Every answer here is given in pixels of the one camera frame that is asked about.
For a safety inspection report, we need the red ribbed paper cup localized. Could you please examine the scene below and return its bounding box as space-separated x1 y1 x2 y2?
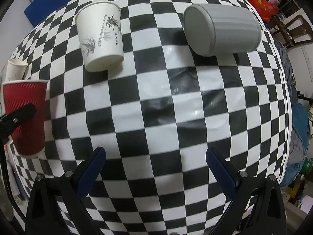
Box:
3 80 48 158

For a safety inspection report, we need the white cup with calligraphy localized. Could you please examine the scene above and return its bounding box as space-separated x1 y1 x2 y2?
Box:
5 58 28 82

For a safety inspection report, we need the white cup with bamboo print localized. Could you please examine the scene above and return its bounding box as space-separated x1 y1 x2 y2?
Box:
75 1 124 72

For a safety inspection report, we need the grey cylindrical cup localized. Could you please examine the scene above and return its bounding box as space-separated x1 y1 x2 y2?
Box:
183 4 262 57

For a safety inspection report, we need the black white checkered tablecloth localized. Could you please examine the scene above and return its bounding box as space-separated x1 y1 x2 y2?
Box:
12 0 292 234

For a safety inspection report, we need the dark wooden chair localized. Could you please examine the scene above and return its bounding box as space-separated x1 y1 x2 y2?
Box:
268 15 312 49

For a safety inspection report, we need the red plastic bag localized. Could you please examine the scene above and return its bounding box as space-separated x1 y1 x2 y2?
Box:
247 0 279 23

